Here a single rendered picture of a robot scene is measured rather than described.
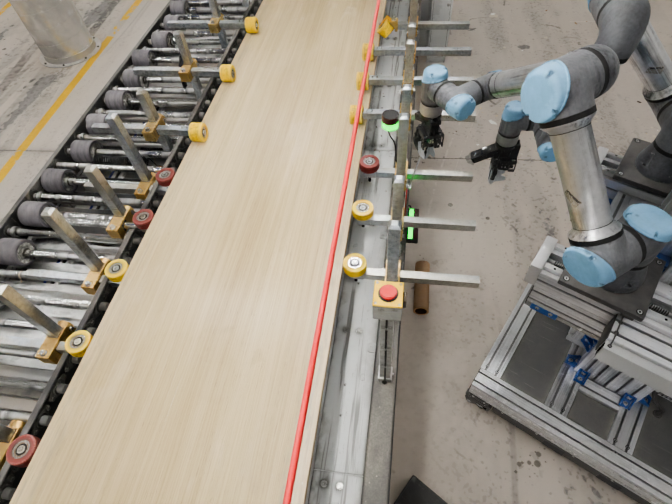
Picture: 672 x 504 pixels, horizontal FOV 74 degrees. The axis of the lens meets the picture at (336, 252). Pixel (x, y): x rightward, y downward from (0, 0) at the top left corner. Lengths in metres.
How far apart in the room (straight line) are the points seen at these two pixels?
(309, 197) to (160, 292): 0.63
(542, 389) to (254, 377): 1.28
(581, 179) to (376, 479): 0.97
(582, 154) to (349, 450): 1.07
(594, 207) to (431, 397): 1.36
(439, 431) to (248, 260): 1.20
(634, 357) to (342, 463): 0.89
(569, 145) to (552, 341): 1.30
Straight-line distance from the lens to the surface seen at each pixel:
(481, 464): 2.22
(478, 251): 2.71
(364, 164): 1.81
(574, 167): 1.14
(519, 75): 1.37
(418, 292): 2.41
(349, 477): 1.53
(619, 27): 1.44
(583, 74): 1.12
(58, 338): 1.74
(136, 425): 1.43
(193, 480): 1.33
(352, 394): 1.59
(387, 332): 1.20
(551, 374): 2.19
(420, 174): 1.84
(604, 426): 2.19
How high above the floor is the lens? 2.13
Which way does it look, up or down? 53 degrees down
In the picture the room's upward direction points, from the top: 7 degrees counter-clockwise
